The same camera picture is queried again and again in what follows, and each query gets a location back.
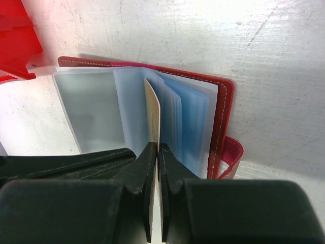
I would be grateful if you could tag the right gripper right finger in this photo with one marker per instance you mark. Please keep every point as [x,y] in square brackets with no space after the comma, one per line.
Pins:
[195,210]

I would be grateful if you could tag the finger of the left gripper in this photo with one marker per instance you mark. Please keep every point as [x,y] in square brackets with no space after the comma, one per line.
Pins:
[95,166]

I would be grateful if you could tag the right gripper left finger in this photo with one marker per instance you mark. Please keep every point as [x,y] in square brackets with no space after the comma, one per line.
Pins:
[57,211]

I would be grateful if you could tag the red leather card holder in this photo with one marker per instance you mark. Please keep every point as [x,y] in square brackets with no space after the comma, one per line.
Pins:
[105,105]

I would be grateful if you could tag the gold card with logo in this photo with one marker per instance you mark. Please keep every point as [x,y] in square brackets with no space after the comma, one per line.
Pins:
[153,118]

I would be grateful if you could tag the red plastic bin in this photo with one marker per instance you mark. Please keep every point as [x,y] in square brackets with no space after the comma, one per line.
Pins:
[19,42]

